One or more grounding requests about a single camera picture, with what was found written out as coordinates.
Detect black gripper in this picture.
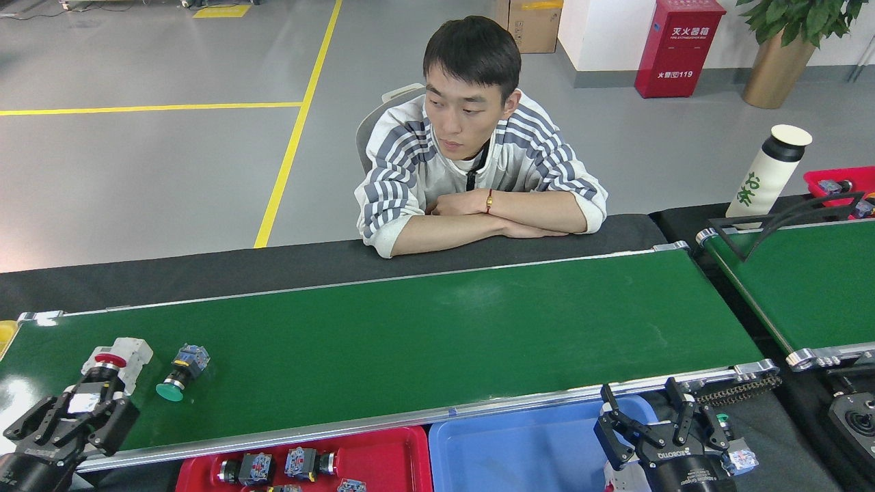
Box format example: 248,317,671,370
0,386,142,492
593,376,739,492

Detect blue plastic tray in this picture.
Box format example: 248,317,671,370
428,393,660,492

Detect short green conveyor belt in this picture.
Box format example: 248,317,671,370
695,217,875,373

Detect long green conveyor belt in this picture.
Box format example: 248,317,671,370
0,241,781,474

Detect red plastic tray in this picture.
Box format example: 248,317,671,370
175,425,434,492

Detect person's right hand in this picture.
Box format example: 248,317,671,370
499,219,571,240

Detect person's left hand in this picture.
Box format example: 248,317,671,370
425,189,489,217

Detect black joystick controller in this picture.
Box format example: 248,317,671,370
827,389,875,465

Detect white bottle with black cap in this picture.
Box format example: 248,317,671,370
725,124,813,230

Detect small red bin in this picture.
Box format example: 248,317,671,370
803,166,875,221

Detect person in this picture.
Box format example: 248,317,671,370
353,15,609,259

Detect potted plant in gold pot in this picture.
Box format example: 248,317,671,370
737,0,869,110

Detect red fire extinguisher cabinet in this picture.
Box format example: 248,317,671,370
634,0,727,99

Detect grey chair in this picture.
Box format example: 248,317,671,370
355,83,428,175

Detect brown cardboard box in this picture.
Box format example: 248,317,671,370
496,0,565,54

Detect green push button switch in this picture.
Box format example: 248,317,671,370
155,343,211,402
712,413,761,477

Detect black conveyor drive chain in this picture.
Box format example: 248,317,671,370
684,372,783,409

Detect black triangular guide frame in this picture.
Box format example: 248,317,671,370
708,191,867,263

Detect thick black cable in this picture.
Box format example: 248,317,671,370
757,191,867,234

